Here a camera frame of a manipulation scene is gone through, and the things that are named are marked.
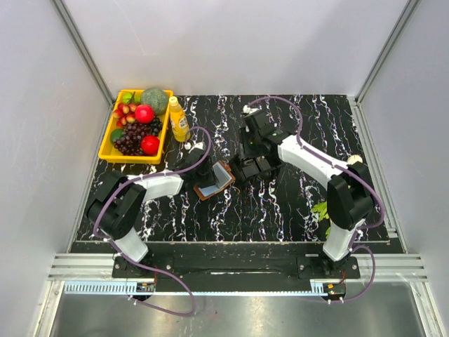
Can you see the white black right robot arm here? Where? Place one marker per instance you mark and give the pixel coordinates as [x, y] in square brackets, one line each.
[350, 194]

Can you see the green melon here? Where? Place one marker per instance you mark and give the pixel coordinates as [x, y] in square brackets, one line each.
[156, 98]

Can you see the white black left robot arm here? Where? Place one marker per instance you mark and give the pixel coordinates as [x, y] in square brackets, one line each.
[118, 221]

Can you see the dark purple grape bunch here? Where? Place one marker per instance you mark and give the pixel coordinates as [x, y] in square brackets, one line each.
[130, 143]

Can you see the green lime fruit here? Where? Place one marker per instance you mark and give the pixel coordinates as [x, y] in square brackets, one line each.
[116, 135]

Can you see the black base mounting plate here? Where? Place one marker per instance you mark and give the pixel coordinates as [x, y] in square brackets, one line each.
[237, 267]

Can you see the black grape bunch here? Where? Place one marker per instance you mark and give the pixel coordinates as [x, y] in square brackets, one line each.
[155, 127]

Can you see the small red fruit cluster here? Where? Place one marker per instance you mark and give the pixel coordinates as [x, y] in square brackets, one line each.
[124, 114]

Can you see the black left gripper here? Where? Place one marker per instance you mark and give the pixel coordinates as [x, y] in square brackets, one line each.
[212, 179]

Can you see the red pomegranate upper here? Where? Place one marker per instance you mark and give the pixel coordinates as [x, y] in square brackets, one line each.
[144, 114]

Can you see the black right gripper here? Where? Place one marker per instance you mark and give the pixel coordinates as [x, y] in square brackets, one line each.
[245, 149]

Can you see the black plastic card box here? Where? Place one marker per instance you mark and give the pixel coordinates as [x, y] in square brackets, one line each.
[249, 171]

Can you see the yellow plastic fruit tray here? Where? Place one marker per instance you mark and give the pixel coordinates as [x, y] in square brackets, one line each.
[111, 155]

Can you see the red pomegranate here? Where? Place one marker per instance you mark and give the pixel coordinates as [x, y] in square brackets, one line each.
[150, 145]
[144, 114]

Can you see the yellow juice bottle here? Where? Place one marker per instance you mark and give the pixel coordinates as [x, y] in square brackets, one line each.
[178, 120]

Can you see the red pomegranate lower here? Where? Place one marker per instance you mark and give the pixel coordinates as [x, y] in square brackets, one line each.
[150, 145]

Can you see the brown leather card holder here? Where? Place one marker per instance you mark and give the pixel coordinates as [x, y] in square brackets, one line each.
[217, 180]

